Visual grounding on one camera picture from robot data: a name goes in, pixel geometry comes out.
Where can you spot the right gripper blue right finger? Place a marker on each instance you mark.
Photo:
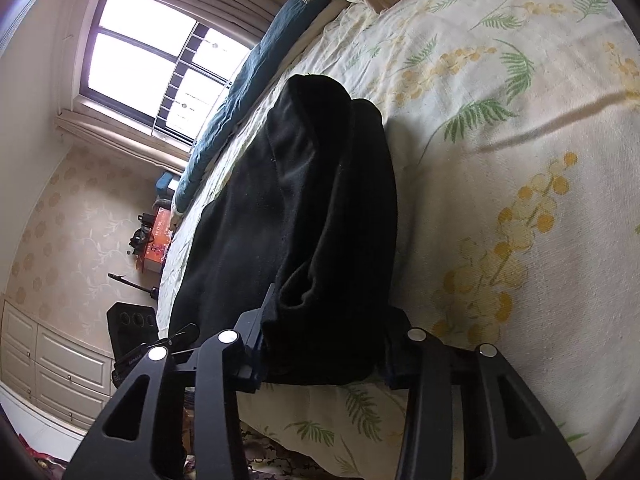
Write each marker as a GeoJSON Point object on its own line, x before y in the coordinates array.
{"type": "Point", "coordinates": [397, 359]}

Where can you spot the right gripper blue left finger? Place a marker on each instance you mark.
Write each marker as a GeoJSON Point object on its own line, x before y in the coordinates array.
{"type": "Point", "coordinates": [248, 378]}

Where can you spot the black pants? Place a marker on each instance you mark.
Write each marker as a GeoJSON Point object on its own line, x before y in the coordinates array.
{"type": "Point", "coordinates": [305, 229]}

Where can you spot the black tripod stick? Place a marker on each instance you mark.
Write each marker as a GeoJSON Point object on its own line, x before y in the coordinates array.
{"type": "Point", "coordinates": [152, 292]}

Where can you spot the orange box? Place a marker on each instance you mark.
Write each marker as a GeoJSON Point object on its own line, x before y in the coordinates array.
{"type": "Point", "coordinates": [156, 249]}

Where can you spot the blue box by bed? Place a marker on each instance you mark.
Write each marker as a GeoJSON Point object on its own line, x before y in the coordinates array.
{"type": "Point", "coordinates": [166, 185]}

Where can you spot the white drawer cabinet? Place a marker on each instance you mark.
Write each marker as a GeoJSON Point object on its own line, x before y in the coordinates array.
{"type": "Point", "coordinates": [60, 376]}

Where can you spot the floral white bed cover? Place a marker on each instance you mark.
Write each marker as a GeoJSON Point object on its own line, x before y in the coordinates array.
{"type": "Point", "coordinates": [514, 131]}

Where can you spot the dark teal quilt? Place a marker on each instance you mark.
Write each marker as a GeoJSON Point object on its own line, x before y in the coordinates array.
{"type": "Point", "coordinates": [290, 32]}

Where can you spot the black camera device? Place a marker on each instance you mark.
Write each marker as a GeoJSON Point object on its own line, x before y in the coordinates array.
{"type": "Point", "coordinates": [130, 325]}

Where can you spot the window with dark frame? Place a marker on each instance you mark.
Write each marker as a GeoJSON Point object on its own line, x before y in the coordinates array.
{"type": "Point", "coordinates": [158, 68]}

